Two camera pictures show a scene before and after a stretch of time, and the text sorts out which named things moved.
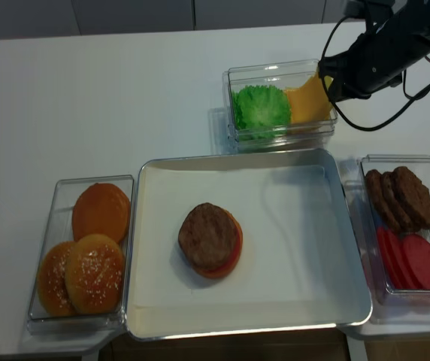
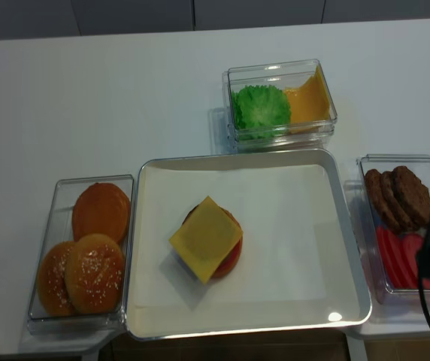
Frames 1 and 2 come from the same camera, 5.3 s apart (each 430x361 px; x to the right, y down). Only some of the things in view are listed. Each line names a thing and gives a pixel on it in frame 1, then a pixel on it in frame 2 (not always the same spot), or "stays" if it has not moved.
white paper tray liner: [301, 256] stays
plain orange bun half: [101, 209] stays
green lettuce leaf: [261, 111] stays
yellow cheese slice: [311, 101] → [207, 239]
